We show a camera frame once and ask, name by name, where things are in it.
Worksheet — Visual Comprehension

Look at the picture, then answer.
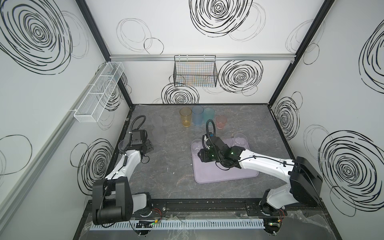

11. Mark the blue tall glass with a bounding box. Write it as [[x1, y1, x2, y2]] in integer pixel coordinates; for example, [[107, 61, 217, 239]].
[[192, 106, 204, 126]]

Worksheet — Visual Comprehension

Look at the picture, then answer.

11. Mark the lilac plastic tray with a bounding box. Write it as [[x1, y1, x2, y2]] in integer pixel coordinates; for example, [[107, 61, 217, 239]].
[[192, 155, 259, 184]]

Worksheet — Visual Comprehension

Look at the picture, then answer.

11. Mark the white mesh shelf basket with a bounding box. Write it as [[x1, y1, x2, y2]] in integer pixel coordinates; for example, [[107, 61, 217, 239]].
[[74, 62, 125, 123]]

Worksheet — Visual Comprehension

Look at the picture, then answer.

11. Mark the white slotted cable duct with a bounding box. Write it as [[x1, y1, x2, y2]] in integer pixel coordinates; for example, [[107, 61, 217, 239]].
[[90, 219, 265, 231]]

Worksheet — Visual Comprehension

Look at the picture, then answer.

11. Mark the pink short glass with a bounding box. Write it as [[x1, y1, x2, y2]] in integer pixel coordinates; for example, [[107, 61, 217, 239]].
[[216, 115, 227, 130]]

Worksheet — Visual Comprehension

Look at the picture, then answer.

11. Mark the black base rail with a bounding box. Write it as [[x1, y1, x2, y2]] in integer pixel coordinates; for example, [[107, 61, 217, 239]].
[[86, 198, 326, 217]]

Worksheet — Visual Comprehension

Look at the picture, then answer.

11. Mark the clear faceted glass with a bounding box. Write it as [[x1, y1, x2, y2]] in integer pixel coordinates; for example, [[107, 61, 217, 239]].
[[191, 139, 204, 155], [234, 133, 248, 149]]

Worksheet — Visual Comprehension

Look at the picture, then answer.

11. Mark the teal tall glass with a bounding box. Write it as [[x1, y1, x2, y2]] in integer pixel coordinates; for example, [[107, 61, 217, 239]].
[[203, 107, 215, 123]]

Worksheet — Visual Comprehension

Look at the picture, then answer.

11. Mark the yellow tall glass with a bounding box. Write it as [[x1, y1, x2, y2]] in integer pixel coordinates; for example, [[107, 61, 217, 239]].
[[179, 107, 192, 128]]

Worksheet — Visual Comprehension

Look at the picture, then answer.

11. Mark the clear plain cup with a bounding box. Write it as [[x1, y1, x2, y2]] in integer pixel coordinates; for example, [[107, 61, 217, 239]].
[[118, 139, 130, 153]]

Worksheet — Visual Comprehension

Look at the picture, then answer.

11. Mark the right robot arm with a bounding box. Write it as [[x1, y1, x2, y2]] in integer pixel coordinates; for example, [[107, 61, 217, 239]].
[[198, 133, 323, 216]]

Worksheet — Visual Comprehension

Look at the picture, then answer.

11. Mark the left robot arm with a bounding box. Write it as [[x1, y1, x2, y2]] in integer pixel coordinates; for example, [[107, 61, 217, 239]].
[[92, 130, 153, 228]]

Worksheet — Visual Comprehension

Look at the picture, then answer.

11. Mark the black wire basket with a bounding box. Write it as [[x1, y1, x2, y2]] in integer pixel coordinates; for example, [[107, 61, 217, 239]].
[[173, 55, 219, 88]]

